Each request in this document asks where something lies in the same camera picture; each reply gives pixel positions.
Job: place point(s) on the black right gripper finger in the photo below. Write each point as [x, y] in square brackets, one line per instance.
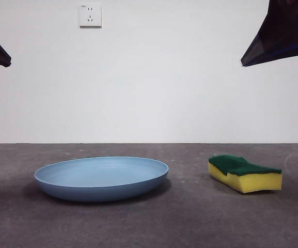
[285, 33]

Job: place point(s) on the yellow sponge with green pad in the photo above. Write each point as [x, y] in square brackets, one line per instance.
[252, 182]

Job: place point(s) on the white wall socket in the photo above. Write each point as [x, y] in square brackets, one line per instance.
[90, 15]

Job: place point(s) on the light blue round plate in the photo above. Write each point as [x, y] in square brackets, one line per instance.
[99, 178]

